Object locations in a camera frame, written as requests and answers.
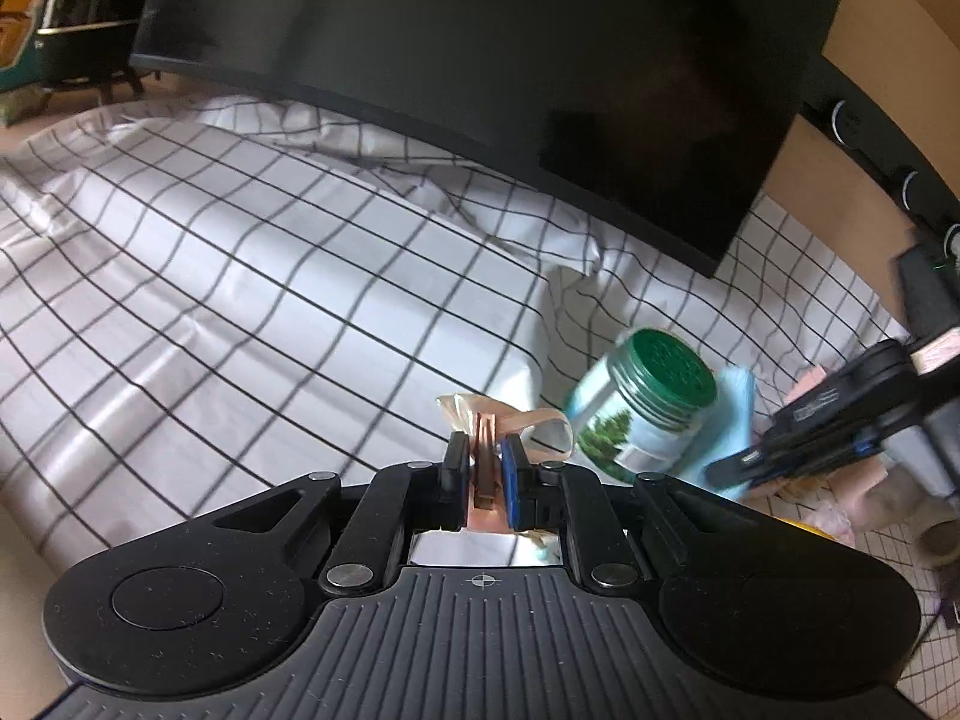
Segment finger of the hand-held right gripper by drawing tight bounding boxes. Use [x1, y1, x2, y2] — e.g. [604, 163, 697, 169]
[709, 433, 891, 497]
[771, 340, 921, 452]

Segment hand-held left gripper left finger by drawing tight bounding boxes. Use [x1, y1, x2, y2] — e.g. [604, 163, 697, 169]
[212, 433, 473, 595]

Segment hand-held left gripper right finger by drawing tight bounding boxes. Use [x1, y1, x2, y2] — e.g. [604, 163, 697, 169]
[501, 431, 751, 592]

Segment grey soft roll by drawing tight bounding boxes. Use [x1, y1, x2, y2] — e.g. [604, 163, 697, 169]
[862, 465, 960, 572]

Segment floral cloth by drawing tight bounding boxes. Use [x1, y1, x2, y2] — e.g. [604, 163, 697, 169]
[816, 501, 857, 547]

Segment pink box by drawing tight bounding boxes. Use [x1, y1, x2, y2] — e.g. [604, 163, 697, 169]
[750, 366, 890, 533]

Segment light blue cloth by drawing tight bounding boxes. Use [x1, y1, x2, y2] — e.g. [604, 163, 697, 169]
[679, 366, 758, 500]

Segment green lid jar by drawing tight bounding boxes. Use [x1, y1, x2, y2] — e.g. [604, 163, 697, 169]
[562, 328, 719, 485]

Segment black bar with white rings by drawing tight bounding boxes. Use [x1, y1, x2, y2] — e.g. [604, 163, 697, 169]
[799, 52, 960, 260]

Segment checked bed sheet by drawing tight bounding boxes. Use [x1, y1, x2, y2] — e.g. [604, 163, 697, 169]
[0, 94, 960, 720]

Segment black curved monitor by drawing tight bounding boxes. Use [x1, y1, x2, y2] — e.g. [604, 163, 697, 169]
[129, 0, 854, 278]

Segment black suitcase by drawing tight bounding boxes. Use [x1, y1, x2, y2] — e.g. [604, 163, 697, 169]
[36, 0, 167, 100]

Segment colourful cardboard boxes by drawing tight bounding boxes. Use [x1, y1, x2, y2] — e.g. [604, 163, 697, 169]
[0, 0, 59, 128]

